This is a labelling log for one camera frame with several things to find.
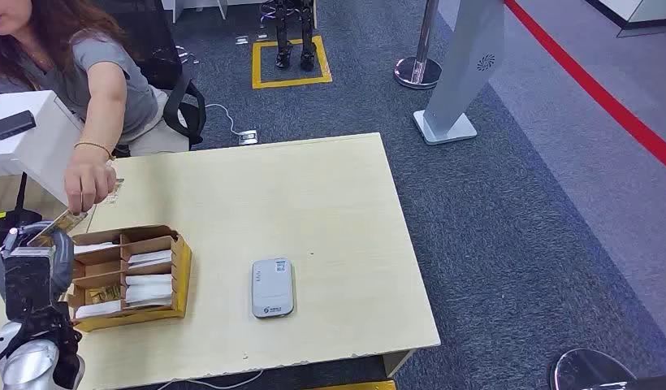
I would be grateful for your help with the person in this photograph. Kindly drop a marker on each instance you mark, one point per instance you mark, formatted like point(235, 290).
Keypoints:
point(96, 64)

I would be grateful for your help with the grey kiosk stand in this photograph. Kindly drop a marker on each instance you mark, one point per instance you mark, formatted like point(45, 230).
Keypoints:
point(462, 64)

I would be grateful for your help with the black humanoid robot legs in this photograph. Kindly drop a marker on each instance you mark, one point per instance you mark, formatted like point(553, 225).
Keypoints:
point(282, 37)

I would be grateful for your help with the small metal floor plate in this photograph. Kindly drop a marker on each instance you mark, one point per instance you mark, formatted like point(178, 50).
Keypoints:
point(262, 37)
point(242, 40)

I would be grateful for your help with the red floor line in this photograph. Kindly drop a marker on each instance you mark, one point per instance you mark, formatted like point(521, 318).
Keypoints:
point(596, 91)

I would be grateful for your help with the gold card packet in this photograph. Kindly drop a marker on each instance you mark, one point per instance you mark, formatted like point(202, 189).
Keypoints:
point(104, 294)

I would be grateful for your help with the chrome stanchion post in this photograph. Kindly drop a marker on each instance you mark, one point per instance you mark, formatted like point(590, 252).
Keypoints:
point(418, 72)

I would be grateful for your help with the black office chair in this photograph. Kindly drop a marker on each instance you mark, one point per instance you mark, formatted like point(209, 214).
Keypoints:
point(161, 54)

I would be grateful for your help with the person's left forearm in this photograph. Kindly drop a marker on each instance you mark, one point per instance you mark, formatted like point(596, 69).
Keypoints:
point(99, 129)

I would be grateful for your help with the person's left hand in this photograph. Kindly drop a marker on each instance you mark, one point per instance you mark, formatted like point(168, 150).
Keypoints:
point(85, 183)

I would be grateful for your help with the white key card sleeve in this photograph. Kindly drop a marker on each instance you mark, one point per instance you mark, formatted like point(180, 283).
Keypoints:
point(150, 258)
point(93, 248)
point(149, 280)
point(99, 309)
point(149, 295)

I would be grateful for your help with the white desk frame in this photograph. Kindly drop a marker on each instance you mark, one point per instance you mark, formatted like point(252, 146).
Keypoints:
point(170, 8)

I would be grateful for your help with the cardboard organizer box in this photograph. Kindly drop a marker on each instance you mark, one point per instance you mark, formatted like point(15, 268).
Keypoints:
point(150, 316)

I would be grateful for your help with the gold patterned ID card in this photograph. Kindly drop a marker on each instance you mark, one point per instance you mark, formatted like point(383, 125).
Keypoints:
point(58, 225)

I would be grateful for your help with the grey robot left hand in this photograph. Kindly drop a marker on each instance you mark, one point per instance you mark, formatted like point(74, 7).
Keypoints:
point(64, 264)

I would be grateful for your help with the black adapter box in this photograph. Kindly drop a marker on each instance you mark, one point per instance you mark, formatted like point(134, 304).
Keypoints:
point(13, 125)

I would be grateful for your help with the chrome round base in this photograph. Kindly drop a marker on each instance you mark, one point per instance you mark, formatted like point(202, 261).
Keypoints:
point(586, 371)

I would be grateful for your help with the yellow floor tape square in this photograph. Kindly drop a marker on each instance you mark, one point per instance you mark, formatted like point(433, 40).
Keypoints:
point(360, 386)
point(290, 83)

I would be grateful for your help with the white display panel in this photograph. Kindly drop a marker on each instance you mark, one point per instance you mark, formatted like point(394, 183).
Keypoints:
point(31, 156)

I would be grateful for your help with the grey card reader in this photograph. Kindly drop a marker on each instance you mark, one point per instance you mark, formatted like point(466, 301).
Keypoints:
point(271, 290)

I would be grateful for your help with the white cabinet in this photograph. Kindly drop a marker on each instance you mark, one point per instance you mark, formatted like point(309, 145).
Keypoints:
point(650, 8)

